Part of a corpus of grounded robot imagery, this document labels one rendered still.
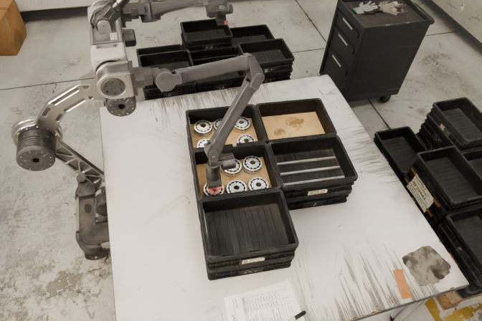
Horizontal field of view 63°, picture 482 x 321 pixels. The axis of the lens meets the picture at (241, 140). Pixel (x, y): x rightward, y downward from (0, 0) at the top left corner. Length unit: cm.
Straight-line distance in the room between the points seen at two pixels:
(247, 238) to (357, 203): 69
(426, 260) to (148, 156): 155
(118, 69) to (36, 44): 309
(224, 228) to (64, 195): 158
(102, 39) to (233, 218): 98
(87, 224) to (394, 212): 181
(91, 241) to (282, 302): 126
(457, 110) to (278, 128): 161
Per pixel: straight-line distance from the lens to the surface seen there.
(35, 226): 309
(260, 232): 189
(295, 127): 233
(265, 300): 190
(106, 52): 166
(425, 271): 217
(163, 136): 242
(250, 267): 188
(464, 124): 334
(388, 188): 238
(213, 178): 182
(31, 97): 401
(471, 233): 286
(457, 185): 289
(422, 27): 354
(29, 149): 217
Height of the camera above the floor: 247
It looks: 48 degrees down
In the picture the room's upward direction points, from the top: 5 degrees clockwise
